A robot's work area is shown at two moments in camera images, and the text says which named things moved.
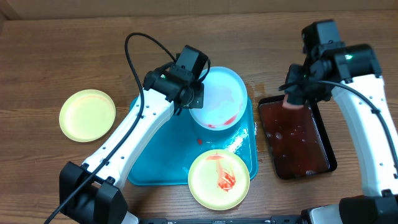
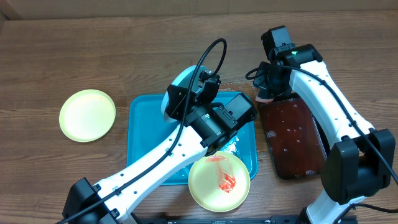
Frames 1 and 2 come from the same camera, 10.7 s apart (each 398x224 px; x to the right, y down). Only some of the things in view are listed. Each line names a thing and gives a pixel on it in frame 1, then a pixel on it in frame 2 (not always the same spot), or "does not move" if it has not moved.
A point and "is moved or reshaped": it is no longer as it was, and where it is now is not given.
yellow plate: [86, 116] does not move
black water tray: [296, 139] does not move
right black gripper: [296, 88] → [266, 86]
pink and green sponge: [295, 101] → [260, 100]
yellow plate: [219, 180] does not move
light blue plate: [226, 99] is moved or reshaped
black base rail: [274, 219] does not move
